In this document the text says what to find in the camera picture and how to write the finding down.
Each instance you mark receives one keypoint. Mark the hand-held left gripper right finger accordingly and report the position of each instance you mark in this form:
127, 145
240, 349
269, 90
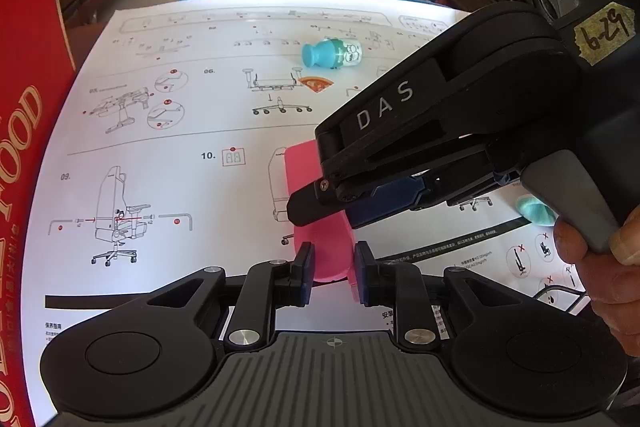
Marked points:
362, 277

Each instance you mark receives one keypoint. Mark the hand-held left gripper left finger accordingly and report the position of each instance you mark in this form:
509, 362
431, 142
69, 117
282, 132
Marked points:
306, 272

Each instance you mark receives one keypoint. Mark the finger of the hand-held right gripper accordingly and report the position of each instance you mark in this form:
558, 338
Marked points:
305, 207
385, 202

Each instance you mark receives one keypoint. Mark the pink plastic case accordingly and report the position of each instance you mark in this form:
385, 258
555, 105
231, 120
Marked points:
325, 247

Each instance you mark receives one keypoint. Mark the red cardboard box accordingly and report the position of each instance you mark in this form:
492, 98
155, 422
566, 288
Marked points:
25, 157

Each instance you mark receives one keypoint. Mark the person's right hand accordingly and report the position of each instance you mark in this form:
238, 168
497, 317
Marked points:
610, 287

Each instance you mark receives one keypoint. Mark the orange fan-shaped piece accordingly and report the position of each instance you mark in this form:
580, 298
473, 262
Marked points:
316, 83

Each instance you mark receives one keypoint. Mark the white unicorn plush toy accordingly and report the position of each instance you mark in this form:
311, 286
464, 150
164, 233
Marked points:
537, 209

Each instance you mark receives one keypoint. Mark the white instruction sheet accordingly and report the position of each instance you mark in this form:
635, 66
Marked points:
175, 132

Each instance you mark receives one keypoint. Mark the small light blue bottle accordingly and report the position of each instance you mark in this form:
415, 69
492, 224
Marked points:
332, 54

